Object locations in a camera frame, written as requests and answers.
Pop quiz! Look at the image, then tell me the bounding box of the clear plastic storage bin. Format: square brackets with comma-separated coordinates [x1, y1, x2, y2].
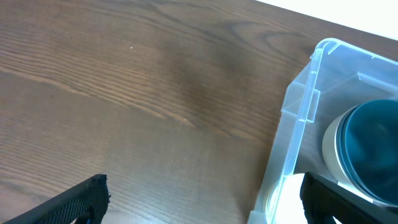
[248, 38, 397, 224]

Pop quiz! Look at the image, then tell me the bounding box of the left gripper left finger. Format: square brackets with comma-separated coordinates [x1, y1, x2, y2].
[4, 174, 110, 224]

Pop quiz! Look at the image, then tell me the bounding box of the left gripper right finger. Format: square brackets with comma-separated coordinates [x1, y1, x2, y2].
[300, 172, 397, 224]

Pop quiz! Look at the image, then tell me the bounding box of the dark blue bowl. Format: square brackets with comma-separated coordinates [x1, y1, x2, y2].
[336, 104, 398, 206]
[343, 99, 398, 205]

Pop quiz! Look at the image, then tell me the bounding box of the white small bowl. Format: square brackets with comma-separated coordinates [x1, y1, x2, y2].
[263, 173, 307, 224]

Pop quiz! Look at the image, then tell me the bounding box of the beige bowl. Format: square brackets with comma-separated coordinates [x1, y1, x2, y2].
[322, 106, 357, 186]

